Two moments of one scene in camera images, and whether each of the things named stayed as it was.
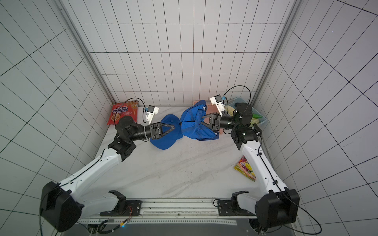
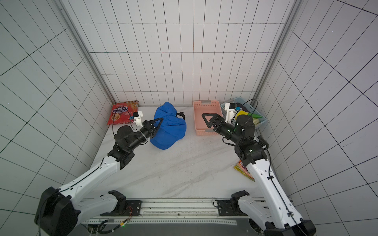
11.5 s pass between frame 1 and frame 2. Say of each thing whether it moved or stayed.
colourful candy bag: stayed
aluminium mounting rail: stayed
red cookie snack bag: stayed
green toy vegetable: stayed
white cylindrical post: moved
